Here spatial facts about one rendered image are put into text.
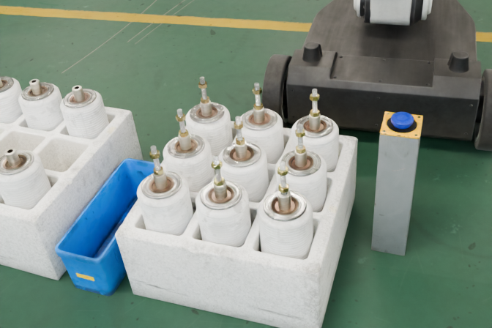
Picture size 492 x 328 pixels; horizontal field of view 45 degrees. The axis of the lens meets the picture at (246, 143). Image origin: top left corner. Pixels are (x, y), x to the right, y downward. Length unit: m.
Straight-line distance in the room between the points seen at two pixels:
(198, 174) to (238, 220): 0.17
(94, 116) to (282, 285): 0.60
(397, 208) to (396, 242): 0.10
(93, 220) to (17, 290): 0.21
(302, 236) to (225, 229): 0.14
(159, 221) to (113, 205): 0.30
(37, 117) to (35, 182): 0.25
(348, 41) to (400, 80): 0.26
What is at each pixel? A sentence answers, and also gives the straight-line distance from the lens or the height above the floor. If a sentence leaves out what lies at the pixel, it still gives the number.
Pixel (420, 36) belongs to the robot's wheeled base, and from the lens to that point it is 1.72.
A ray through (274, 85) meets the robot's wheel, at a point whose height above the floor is 0.17.
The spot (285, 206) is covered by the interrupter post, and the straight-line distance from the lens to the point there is 1.02.
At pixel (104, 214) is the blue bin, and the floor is 0.06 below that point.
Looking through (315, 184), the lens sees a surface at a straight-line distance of 1.10.
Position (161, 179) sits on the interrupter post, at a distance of 1.09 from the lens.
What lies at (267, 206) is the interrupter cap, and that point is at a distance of 1.04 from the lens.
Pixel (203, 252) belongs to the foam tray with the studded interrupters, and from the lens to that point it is 1.08.
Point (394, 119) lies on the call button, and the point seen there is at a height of 0.33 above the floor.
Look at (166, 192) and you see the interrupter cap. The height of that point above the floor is 0.25.
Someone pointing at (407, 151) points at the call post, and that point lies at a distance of 1.11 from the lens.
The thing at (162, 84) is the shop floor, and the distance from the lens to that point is 1.88.
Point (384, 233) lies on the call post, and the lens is 1.26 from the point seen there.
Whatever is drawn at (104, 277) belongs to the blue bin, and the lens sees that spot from 1.24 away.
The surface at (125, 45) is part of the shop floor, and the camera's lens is 2.15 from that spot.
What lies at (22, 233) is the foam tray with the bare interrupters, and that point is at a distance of 1.29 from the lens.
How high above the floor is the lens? 0.97
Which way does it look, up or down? 38 degrees down
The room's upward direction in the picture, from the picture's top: 6 degrees counter-clockwise
